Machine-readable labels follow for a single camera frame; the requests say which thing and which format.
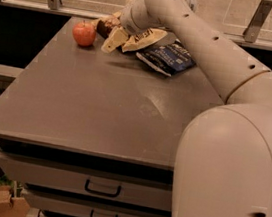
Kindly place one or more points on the brown chip bag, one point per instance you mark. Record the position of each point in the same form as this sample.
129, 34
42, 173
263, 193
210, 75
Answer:
110, 28

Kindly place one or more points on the grey drawer cabinet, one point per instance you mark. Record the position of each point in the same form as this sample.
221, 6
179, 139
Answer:
104, 112

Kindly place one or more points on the red apple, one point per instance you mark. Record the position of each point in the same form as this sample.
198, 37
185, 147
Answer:
84, 33

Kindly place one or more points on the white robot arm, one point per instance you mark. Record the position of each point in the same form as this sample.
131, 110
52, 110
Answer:
223, 166

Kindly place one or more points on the lower grey drawer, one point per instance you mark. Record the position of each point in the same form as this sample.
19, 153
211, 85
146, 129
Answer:
53, 204

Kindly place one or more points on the upper grey drawer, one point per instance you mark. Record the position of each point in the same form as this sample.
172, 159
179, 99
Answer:
84, 182

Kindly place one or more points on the black upper drawer handle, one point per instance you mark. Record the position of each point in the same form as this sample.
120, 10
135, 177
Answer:
103, 190

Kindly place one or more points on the right metal bracket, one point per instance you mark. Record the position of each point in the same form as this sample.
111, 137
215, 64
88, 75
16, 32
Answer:
259, 17

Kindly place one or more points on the blue chip bag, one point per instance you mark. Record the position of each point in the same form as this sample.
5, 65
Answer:
169, 59

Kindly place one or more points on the grey drawer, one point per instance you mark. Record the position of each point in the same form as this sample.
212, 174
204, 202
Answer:
53, 204
84, 182

